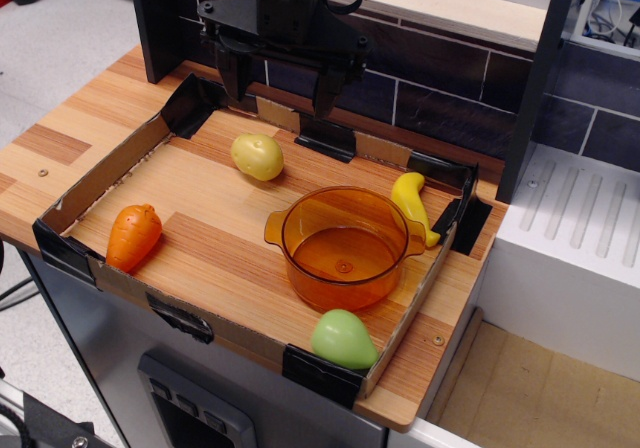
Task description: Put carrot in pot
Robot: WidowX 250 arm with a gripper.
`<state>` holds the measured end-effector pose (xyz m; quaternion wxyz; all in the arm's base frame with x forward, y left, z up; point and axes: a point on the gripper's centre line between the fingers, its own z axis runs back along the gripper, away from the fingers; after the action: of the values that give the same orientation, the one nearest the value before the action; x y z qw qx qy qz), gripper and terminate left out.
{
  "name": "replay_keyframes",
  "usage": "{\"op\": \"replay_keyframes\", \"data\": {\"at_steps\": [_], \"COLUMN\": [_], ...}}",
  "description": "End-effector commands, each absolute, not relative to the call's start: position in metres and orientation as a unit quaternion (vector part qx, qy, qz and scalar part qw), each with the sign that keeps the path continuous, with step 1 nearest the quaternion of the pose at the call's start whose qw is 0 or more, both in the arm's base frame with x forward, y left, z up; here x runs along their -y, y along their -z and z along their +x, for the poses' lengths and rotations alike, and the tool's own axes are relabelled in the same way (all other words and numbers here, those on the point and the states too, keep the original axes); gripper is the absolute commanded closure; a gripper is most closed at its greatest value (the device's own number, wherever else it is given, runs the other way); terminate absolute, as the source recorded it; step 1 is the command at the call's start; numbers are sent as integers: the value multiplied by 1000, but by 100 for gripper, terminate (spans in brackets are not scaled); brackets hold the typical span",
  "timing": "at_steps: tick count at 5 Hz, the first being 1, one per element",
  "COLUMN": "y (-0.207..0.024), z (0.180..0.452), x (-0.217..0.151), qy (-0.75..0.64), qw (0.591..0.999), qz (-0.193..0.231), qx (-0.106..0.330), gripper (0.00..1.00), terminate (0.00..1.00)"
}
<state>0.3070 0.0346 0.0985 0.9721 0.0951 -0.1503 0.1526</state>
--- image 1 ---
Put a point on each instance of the dark upright post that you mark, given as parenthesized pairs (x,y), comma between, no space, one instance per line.
(163,35)
(543,61)

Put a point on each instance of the transparent orange plastic pot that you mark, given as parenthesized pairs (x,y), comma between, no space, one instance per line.
(344,247)

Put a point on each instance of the grey toy oven front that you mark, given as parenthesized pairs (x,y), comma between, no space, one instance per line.
(190,415)

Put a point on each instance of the yellow toy potato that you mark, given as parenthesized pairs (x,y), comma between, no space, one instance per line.
(258,155)

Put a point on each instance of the cardboard fence with black tape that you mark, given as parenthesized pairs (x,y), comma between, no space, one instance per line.
(211,276)

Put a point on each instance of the dark upright post right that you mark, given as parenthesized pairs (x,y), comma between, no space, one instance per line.
(543,61)

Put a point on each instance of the yellow toy banana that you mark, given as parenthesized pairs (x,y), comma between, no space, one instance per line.
(406,194)

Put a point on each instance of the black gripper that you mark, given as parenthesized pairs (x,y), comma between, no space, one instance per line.
(306,33)

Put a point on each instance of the green toy pear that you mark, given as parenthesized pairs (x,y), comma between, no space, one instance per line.
(342,338)

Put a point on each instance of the white toy sink drainboard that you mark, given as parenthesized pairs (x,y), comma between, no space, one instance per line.
(563,271)

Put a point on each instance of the dark upright post left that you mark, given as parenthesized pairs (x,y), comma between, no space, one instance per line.
(163,35)

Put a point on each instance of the orange toy carrot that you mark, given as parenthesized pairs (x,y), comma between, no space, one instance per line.
(134,233)

